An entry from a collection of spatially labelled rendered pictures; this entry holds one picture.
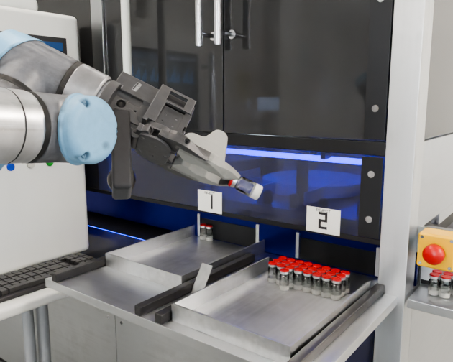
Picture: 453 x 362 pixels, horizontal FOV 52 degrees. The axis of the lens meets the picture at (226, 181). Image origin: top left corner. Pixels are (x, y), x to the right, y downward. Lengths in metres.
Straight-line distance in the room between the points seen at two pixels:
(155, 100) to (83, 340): 1.42
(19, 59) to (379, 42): 0.70
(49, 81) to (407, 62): 0.68
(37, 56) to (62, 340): 1.54
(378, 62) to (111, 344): 1.30
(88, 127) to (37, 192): 1.01
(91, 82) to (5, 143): 0.21
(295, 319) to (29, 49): 0.65
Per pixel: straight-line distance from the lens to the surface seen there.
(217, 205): 1.28
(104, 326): 1.81
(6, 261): 1.51
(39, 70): 0.66
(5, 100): 0.48
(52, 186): 1.53
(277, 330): 0.91
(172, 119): 0.65
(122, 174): 0.60
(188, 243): 1.39
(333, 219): 1.11
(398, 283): 1.09
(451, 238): 1.03
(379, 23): 1.06
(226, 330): 0.86
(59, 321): 2.05
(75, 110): 0.50
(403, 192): 1.04
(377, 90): 1.04
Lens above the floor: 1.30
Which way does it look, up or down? 10 degrees down
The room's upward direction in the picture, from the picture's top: straight up
